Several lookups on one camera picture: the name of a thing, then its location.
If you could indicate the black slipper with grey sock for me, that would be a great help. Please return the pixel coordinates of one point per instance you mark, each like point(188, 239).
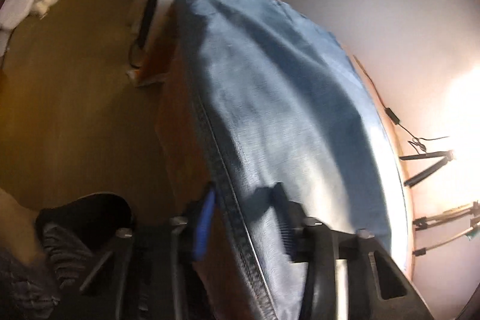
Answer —
point(72, 234)

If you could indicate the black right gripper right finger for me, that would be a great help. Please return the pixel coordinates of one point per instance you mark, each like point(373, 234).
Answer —
point(290, 218)

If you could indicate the blue denim pants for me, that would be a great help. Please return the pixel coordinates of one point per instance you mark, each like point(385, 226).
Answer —
point(278, 101)

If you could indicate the white fan heater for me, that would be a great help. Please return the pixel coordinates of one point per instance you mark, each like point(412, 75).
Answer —
point(152, 22)

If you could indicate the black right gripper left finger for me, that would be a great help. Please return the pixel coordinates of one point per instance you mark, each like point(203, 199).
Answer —
point(202, 214)

